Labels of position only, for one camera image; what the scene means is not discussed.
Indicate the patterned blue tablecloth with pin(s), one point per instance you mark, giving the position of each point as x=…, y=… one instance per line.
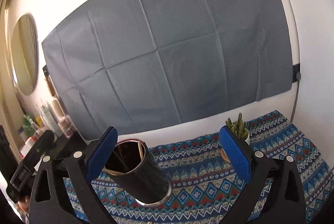
x=205, y=186

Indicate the grey wall cloth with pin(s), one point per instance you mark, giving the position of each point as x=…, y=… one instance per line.
x=141, y=65

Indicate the small potted succulent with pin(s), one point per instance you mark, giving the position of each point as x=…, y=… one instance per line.
x=238, y=128

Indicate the black cylindrical utensil holder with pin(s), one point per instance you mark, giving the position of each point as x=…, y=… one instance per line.
x=132, y=166

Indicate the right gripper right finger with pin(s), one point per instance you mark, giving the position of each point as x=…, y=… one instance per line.
x=285, y=202

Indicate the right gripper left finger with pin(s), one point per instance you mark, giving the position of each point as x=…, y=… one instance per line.
x=49, y=201

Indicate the white spray bottle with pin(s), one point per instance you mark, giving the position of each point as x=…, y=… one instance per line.
x=50, y=121

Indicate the round wall mirror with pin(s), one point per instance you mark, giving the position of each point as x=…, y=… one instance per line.
x=24, y=54

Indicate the white refrigerator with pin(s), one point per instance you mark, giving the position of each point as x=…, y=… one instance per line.
x=314, y=112

